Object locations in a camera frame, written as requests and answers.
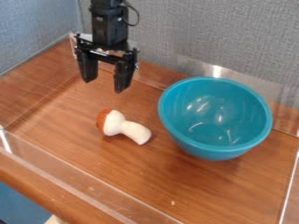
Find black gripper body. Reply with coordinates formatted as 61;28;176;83
74;5;137;67

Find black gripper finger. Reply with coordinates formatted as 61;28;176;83
113;60;135;93
75;49;98;82

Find brown and white toy mushroom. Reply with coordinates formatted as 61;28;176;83
95;108;152;145

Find blue plastic bowl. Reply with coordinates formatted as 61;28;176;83
157;77;273;161

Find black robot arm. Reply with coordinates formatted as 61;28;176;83
73;0;138;93

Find clear acrylic back barrier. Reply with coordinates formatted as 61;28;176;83
97;38;299;138

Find clear acrylic barrier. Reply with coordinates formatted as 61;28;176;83
97;38;299;138
0;127;182;224

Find clear acrylic front barrier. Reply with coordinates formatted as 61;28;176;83
0;127;182;224

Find clear acrylic corner bracket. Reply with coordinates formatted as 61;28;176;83
69;32;77;59

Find black cable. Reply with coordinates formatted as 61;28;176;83
119;1;139;27

